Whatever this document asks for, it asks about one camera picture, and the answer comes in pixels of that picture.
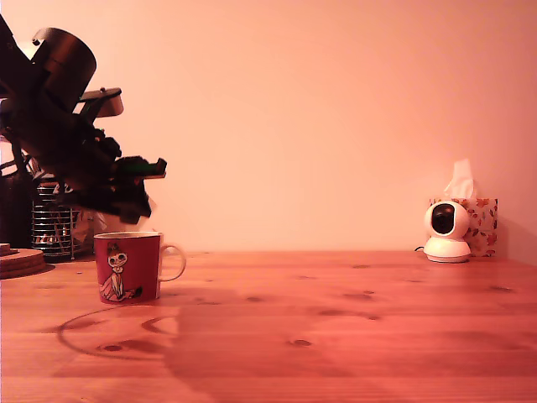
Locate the round cork trivet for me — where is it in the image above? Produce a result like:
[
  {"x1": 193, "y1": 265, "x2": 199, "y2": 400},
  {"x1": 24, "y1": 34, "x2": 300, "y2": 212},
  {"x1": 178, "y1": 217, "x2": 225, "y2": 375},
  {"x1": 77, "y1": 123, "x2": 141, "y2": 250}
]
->
[
  {"x1": 0, "y1": 262, "x2": 47, "y2": 281},
  {"x1": 0, "y1": 248, "x2": 45, "y2": 269}
]

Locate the red cartoon print mug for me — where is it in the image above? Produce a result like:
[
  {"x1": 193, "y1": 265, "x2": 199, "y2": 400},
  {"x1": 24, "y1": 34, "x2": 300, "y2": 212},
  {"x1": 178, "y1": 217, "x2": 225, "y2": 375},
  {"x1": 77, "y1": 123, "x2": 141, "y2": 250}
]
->
[{"x1": 92, "y1": 229, "x2": 187, "y2": 306}]

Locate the wire kitchen tool rack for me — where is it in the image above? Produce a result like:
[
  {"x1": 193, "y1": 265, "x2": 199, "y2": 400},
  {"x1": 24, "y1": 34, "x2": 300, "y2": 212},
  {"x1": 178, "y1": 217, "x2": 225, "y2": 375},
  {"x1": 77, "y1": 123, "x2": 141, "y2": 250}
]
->
[{"x1": 31, "y1": 186, "x2": 100, "y2": 264}]

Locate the small white round camera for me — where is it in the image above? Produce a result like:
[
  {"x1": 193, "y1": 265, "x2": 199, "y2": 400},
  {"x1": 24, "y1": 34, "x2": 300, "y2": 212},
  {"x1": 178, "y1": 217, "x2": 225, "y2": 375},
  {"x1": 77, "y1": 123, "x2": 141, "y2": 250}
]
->
[{"x1": 422, "y1": 200, "x2": 473, "y2": 264}]

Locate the floral tissue box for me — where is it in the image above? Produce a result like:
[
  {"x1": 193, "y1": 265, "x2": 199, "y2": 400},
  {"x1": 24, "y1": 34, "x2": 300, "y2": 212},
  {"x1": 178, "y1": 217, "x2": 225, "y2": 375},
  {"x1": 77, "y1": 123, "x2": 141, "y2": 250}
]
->
[{"x1": 430, "y1": 196, "x2": 499, "y2": 258}]

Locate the black ribbed appliance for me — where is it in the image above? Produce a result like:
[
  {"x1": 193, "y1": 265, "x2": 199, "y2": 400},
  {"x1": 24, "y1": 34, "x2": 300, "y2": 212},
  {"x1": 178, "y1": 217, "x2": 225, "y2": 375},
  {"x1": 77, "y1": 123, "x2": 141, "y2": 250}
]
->
[{"x1": 0, "y1": 171, "x2": 34, "y2": 249}]

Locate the white tissue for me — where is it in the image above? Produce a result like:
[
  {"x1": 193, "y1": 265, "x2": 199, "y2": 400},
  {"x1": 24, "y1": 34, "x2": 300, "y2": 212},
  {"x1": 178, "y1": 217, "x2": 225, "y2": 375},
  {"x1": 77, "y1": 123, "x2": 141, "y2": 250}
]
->
[{"x1": 443, "y1": 158, "x2": 477, "y2": 199}]

